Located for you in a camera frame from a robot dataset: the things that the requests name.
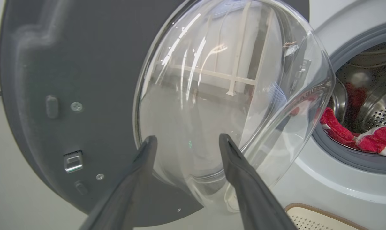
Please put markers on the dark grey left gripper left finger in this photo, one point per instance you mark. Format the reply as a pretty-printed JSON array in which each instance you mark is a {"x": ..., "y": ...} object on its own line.
[{"x": 125, "y": 198}]

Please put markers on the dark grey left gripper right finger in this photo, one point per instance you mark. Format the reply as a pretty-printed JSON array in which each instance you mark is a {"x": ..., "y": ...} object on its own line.
[{"x": 253, "y": 198}]

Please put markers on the red mesh garment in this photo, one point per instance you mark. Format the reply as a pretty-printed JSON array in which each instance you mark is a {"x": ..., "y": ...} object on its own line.
[{"x": 335, "y": 129}]

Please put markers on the black round glass washer door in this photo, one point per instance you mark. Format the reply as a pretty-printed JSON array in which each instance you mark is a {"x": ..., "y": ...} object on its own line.
[{"x": 84, "y": 64}]

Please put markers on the cream perforated laundry basket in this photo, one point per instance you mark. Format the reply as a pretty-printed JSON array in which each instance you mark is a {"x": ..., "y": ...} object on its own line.
[{"x": 311, "y": 220}]

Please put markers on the white front-load washing machine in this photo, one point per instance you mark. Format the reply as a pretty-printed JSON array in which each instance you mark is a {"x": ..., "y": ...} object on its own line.
[{"x": 323, "y": 182}]

